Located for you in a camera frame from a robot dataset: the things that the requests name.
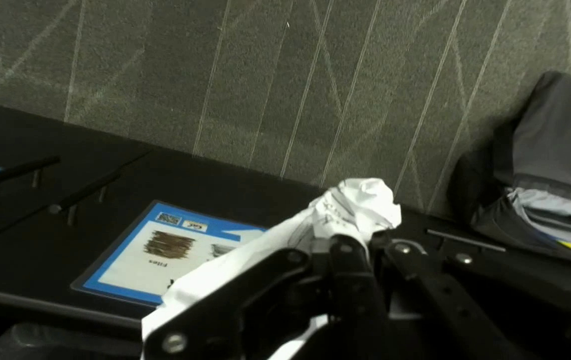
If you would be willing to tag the black grey backpack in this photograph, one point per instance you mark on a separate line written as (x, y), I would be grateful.
(551, 153)

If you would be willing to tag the black trash bag liner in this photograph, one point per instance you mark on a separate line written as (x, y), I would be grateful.
(66, 343)

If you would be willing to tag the black bin door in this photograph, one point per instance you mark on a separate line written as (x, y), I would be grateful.
(6, 141)

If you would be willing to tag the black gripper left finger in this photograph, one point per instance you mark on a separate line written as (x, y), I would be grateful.
(297, 312)

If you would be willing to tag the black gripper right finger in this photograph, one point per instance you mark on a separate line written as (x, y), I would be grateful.
(471, 312)

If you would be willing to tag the mixed paper sign down arrow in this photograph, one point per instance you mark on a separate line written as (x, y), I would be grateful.
(131, 267)

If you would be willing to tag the black recycling bin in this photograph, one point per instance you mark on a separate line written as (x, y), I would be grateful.
(217, 200)

